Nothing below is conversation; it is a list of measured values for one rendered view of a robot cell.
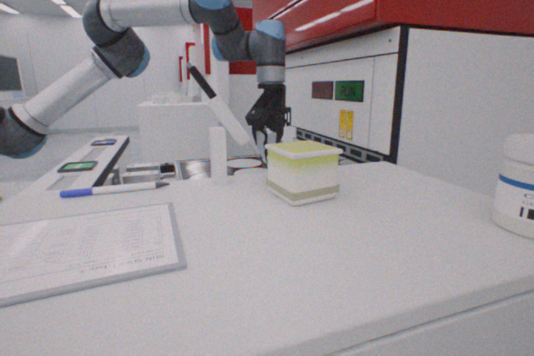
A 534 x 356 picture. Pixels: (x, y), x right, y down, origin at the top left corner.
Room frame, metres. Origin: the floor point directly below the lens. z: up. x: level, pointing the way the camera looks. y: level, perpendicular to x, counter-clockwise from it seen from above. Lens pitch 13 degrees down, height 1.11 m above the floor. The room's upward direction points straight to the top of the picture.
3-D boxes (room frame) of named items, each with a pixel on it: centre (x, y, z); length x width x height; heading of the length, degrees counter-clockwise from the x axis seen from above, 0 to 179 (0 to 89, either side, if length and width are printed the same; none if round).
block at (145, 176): (0.69, 0.30, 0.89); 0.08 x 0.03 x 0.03; 109
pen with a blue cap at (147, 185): (0.40, 0.21, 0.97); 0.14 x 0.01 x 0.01; 109
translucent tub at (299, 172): (0.39, -0.04, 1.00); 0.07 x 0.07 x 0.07; 28
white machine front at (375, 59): (0.97, -0.12, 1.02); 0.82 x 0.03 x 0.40; 19
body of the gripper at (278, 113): (0.82, -0.01, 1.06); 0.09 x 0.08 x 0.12; 150
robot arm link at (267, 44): (0.81, 0.00, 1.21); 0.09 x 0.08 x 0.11; 70
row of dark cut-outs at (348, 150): (0.80, -0.16, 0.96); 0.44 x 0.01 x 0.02; 19
